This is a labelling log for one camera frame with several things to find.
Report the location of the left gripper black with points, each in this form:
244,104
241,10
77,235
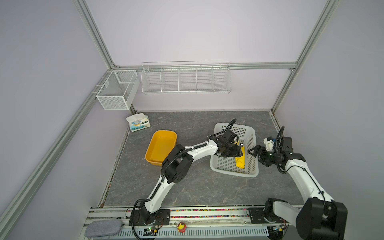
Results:
237,152

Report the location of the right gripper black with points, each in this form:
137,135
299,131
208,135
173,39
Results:
260,156

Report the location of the yellow paper napkin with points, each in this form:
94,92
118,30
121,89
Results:
240,161

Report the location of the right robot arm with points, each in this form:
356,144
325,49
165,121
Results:
321,217

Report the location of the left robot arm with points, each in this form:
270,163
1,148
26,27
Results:
177,164

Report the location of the orange plastic tray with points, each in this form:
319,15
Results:
161,145

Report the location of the tissue pack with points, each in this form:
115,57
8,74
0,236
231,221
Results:
138,122

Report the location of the red emergency stop button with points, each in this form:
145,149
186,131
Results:
181,227

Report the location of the grey cloth pad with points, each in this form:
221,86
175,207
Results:
103,228

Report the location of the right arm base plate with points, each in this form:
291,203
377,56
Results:
258,215

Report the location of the white wire shelf basket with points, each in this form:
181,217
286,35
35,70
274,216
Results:
186,77

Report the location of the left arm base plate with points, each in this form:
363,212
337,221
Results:
144,218

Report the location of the white mesh wall box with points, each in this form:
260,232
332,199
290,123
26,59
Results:
118,90

